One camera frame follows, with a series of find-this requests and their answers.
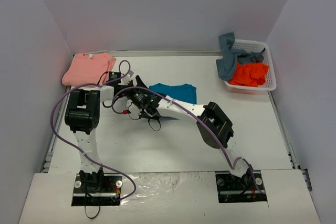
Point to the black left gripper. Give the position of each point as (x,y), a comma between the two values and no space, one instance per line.
(132,86)

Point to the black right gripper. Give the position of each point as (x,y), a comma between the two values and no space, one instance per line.
(139,109)

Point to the pink t shirt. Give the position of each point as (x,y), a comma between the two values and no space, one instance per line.
(88,68)

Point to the teal blue t shirt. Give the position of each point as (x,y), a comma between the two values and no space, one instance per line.
(184,92)

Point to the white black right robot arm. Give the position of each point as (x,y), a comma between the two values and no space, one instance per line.
(215,128)

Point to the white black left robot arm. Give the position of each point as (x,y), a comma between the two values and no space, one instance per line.
(83,115)

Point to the grey t shirt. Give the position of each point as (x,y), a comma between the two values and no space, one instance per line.
(227,65)

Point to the orange t shirt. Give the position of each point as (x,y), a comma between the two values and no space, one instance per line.
(250,75)

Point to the white plastic laundry basket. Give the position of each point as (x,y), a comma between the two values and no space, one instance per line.
(270,79)

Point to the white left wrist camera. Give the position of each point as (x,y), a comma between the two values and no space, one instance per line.
(128,77)

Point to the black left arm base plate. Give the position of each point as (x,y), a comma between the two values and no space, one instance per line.
(108,193)

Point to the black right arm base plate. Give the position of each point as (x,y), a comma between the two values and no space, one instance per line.
(232,189)

